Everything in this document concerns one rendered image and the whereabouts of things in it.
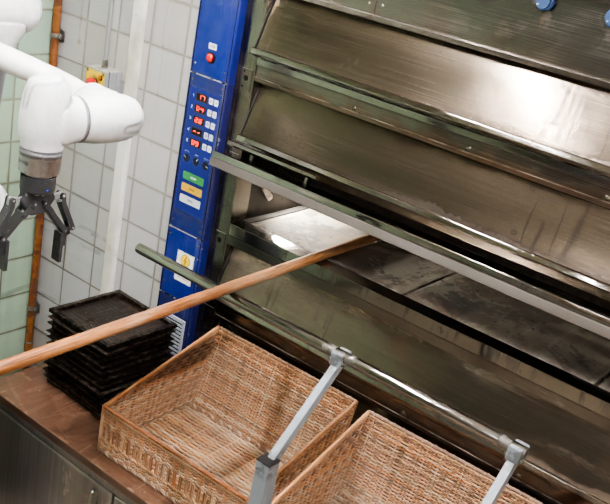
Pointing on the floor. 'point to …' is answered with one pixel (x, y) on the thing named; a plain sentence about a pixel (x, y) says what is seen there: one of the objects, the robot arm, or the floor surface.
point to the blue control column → (223, 27)
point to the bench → (49, 449)
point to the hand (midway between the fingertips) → (30, 259)
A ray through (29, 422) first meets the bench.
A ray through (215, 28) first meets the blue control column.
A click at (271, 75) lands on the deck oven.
